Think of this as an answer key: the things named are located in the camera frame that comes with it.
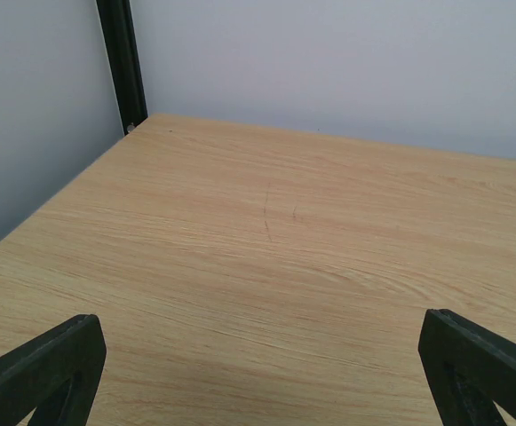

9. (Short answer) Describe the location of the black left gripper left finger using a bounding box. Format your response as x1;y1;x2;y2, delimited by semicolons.
0;314;107;425

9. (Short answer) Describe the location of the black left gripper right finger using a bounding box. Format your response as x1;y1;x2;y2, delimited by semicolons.
418;309;516;425

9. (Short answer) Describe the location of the black frame post back left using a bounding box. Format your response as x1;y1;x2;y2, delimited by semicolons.
96;0;148;135

